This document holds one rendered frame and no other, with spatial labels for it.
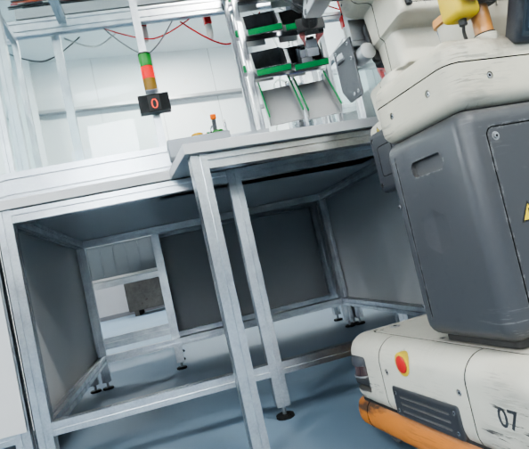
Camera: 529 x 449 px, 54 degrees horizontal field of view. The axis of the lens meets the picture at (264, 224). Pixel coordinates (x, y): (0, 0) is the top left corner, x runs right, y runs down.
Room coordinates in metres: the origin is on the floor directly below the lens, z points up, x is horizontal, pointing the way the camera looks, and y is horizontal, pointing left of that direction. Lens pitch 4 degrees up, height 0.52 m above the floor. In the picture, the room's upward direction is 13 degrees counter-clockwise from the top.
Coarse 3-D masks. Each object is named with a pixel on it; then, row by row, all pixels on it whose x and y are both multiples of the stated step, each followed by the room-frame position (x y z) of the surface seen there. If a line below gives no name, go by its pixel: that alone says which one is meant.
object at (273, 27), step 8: (248, 16) 2.14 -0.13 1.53; (256, 16) 2.14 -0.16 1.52; (264, 16) 2.15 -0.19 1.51; (272, 16) 2.11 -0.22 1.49; (248, 24) 2.15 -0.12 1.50; (256, 24) 2.16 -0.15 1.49; (264, 24) 2.16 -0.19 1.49; (272, 24) 2.16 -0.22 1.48; (280, 24) 1.91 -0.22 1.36; (248, 32) 1.91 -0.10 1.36; (256, 32) 1.92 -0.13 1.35; (264, 32) 1.92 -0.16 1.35
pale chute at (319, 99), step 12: (324, 72) 2.08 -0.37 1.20; (312, 84) 2.11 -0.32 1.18; (324, 84) 2.10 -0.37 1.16; (300, 96) 2.00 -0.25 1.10; (312, 96) 2.04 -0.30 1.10; (324, 96) 2.03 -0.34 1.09; (336, 96) 1.96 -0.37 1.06; (312, 108) 1.98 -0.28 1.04; (324, 108) 1.97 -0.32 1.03; (336, 108) 1.95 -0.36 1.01
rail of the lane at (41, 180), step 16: (80, 160) 1.68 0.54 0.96; (96, 160) 1.69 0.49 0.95; (112, 160) 1.70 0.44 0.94; (128, 160) 1.71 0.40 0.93; (144, 160) 1.72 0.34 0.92; (160, 160) 1.73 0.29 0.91; (16, 176) 1.64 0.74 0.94; (32, 176) 1.65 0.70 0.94; (48, 176) 1.65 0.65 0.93; (64, 176) 1.66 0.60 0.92; (80, 176) 1.67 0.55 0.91; (96, 176) 1.68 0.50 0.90; (112, 176) 1.70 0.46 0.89; (128, 176) 1.70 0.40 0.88; (16, 192) 1.63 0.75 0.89; (32, 192) 1.65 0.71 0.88
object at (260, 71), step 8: (272, 48) 2.14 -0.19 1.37; (280, 48) 2.09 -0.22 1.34; (256, 56) 2.15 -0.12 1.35; (264, 56) 2.15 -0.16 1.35; (272, 56) 2.15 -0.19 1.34; (280, 56) 2.15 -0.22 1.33; (256, 64) 2.16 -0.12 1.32; (264, 64) 2.16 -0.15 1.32; (272, 64) 2.17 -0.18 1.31; (280, 64) 2.17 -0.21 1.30; (288, 64) 1.91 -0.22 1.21; (256, 72) 1.93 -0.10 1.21; (264, 72) 1.91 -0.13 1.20; (272, 72) 1.92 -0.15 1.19
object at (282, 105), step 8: (280, 88) 2.09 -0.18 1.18; (288, 88) 2.08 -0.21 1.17; (264, 96) 2.06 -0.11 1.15; (272, 96) 2.05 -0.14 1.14; (280, 96) 2.04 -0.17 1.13; (288, 96) 2.03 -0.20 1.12; (296, 96) 1.97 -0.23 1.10; (264, 104) 1.93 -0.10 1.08; (272, 104) 2.00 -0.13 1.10; (280, 104) 2.00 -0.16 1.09; (288, 104) 1.99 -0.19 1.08; (296, 104) 1.98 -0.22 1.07; (272, 112) 1.96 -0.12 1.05; (280, 112) 1.95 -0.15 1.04; (288, 112) 1.94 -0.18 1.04; (296, 112) 1.94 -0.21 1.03; (304, 112) 1.88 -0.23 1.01; (272, 120) 1.92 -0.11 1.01; (280, 120) 1.91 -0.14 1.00; (288, 120) 1.90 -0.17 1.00; (296, 120) 1.90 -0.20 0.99
